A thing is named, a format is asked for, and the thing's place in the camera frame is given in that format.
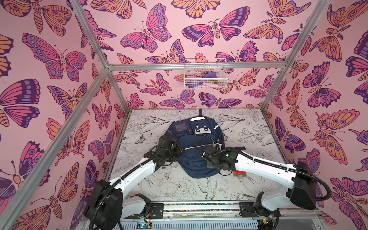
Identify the navy blue backpack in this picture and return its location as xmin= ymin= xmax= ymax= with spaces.
xmin=168 ymin=109 xmax=225 ymax=179

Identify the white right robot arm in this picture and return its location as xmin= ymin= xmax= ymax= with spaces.
xmin=199 ymin=145 xmax=332 ymax=215

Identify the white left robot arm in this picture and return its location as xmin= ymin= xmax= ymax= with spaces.
xmin=83 ymin=131 xmax=184 ymax=230

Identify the red pencil case pack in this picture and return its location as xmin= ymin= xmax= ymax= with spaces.
xmin=233 ymin=170 xmax=247 ymax=177

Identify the white wire basket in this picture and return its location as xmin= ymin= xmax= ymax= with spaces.
xmin=183 ymin=58 xmax=229 ymax=91

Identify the aluminium frame post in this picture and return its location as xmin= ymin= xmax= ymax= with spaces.
xmin=260 ymin=0 xmax=330 ymax=112

